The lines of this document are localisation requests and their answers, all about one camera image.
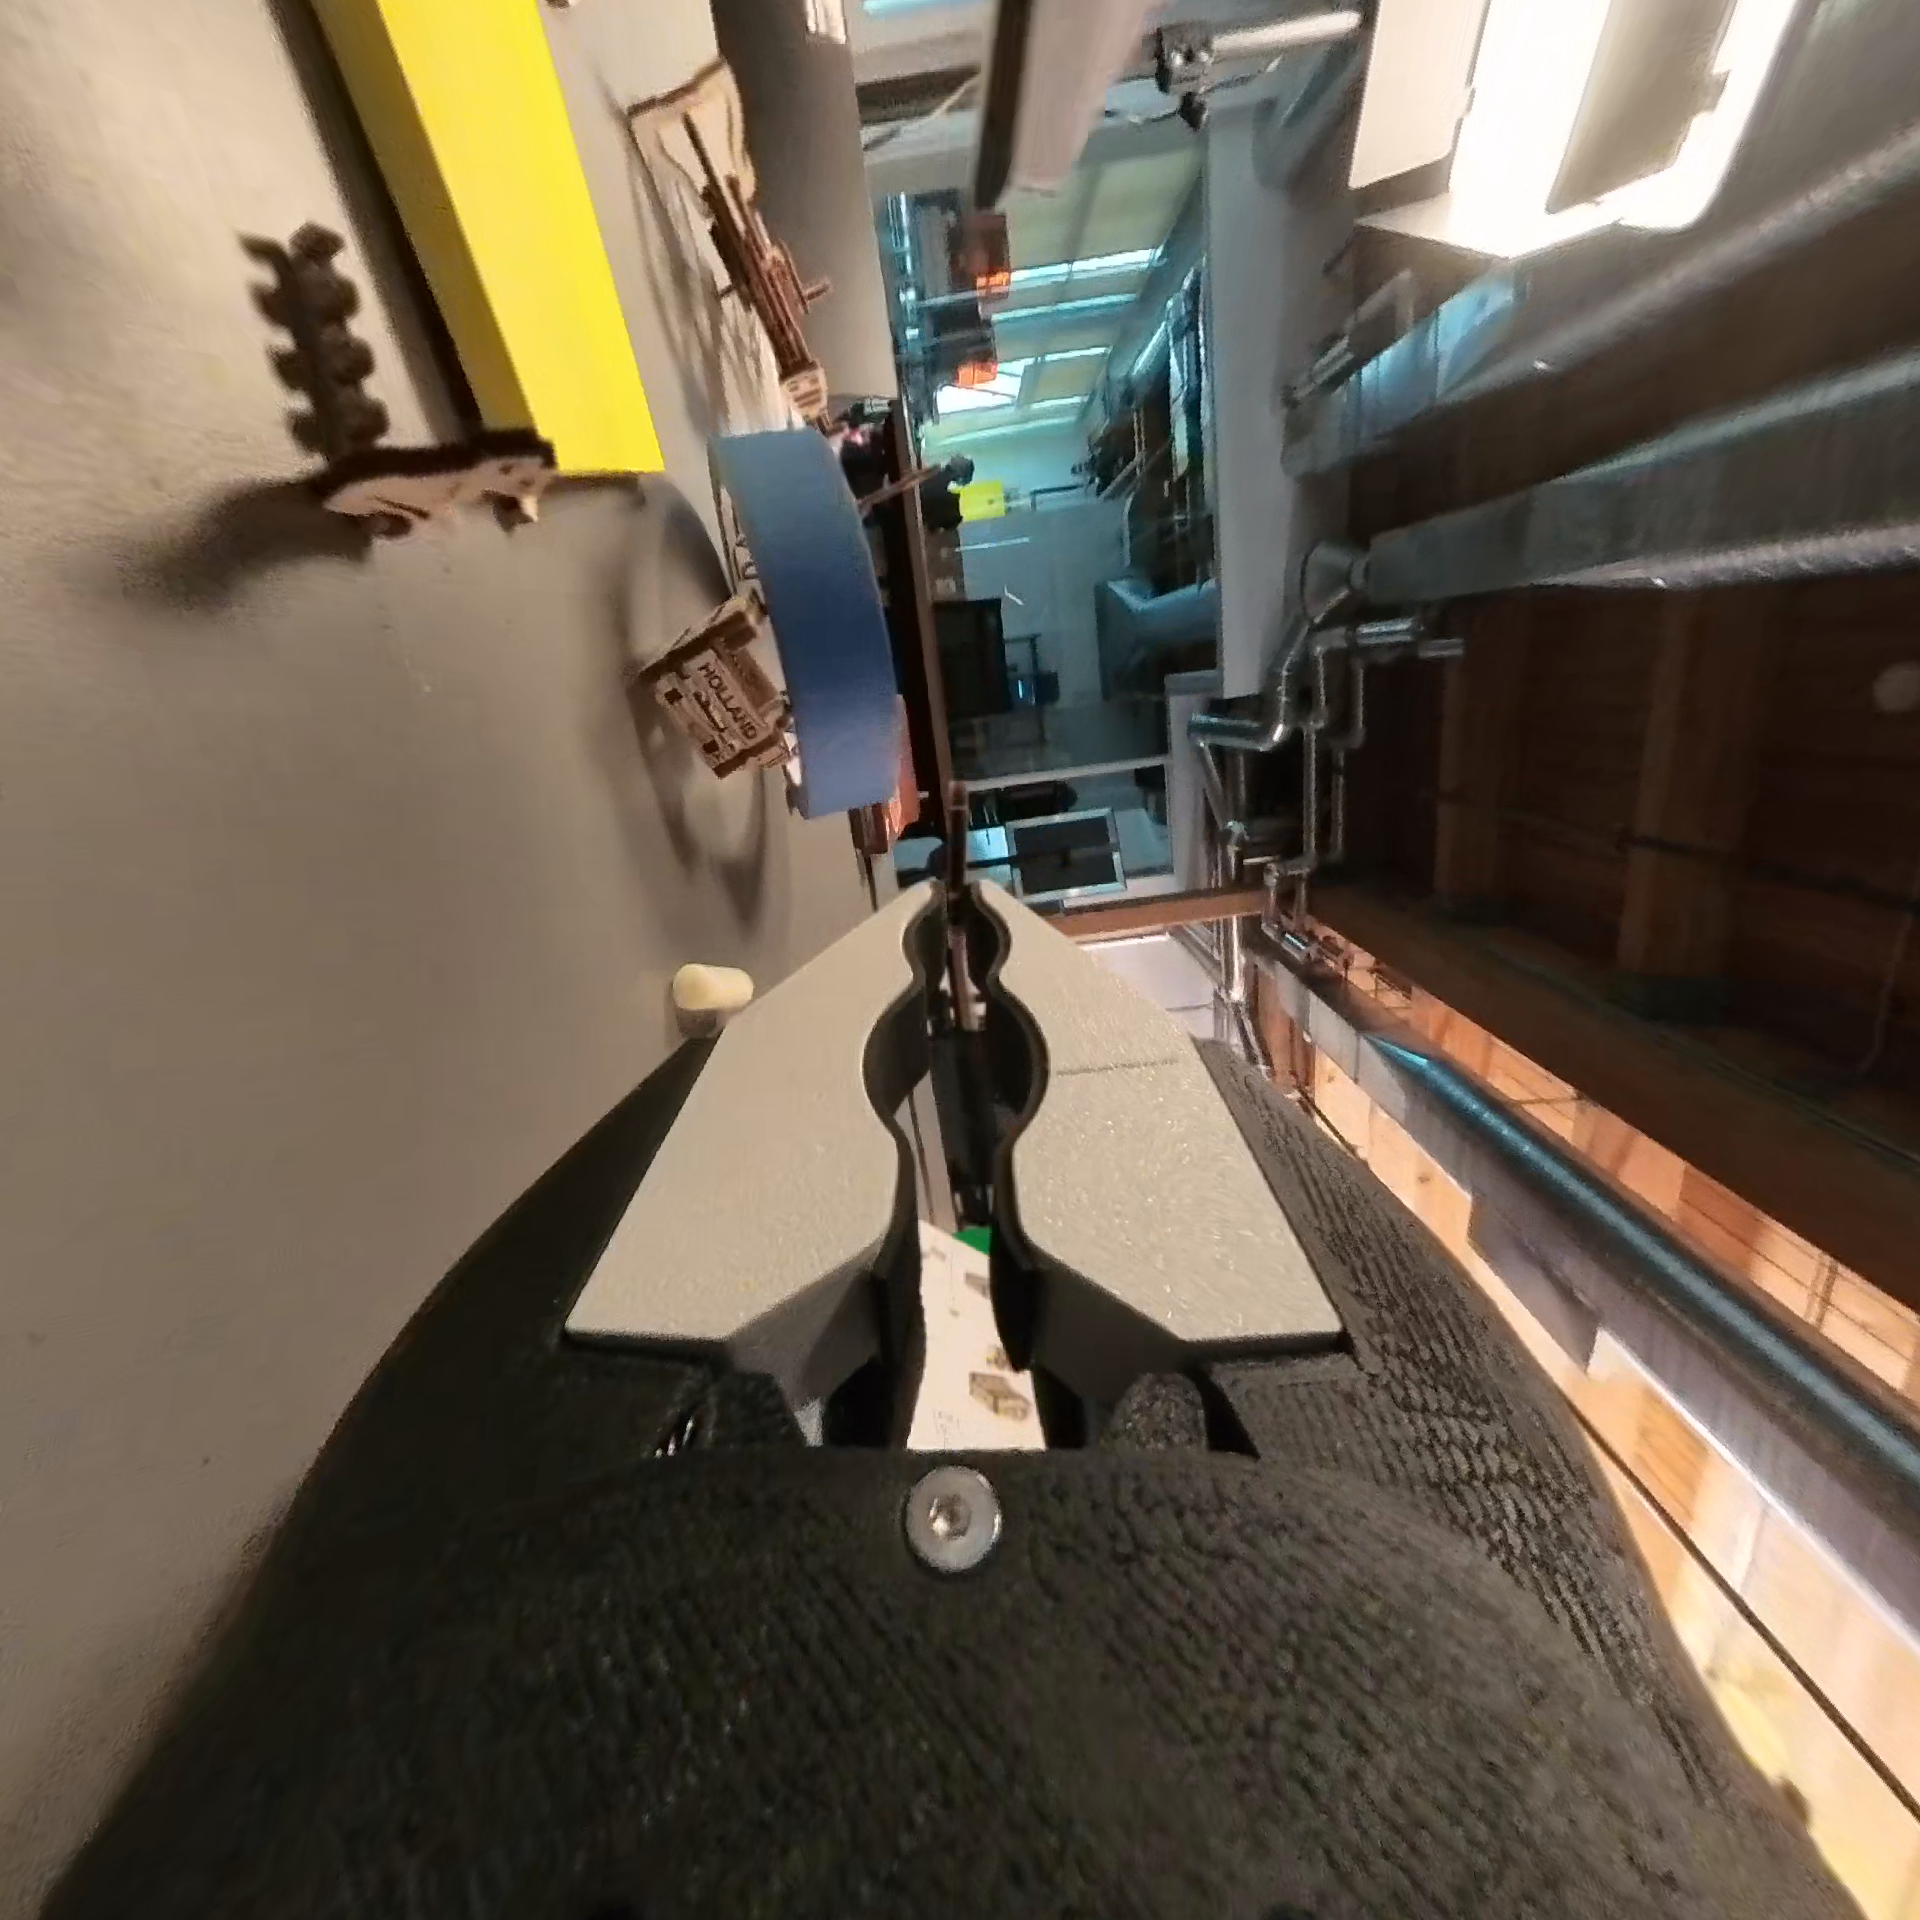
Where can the thin wooden model part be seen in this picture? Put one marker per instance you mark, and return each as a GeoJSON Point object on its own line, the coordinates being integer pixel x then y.
{"type": "Point", "coordinates": [964, 938]}

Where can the wooden model parts assembly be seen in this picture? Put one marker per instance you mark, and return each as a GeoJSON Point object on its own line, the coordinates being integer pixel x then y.
{"type": "Point", "coordinates": [751, 255]}

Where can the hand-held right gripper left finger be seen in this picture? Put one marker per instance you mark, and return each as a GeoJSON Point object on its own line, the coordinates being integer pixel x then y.
{"type": "Point", "coordinates": [751, 1170]}

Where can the dark toothed wooden part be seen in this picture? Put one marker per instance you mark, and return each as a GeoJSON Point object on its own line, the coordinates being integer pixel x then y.
{"type": "Point", "coordinates": [322, 346]}

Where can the flat wooden model piece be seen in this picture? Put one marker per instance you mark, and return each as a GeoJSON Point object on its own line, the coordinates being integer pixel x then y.
{"type": "Point", "coordinates": [434, 481]}

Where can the small wooden crate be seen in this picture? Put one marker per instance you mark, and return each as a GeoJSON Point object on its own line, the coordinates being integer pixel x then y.
{"type": "Point", "coordinates": [721, 697]}

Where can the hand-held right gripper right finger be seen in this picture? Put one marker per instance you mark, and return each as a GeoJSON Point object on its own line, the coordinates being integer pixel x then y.
{"type": "Point", "coordinates": [1156, 1201]}

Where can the yellow foam pad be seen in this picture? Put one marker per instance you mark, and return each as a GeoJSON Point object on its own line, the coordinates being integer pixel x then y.
{"type": "Point", "coordinates": [480, 225]}

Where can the blue tape roll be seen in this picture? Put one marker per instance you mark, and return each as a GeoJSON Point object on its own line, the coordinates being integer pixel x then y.
{"type": "Point", "coordinates": [820, 600]}

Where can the instruction booklet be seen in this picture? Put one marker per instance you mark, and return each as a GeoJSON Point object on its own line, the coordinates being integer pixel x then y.
{"type": "Point", "coordinates": [953, 1349]}

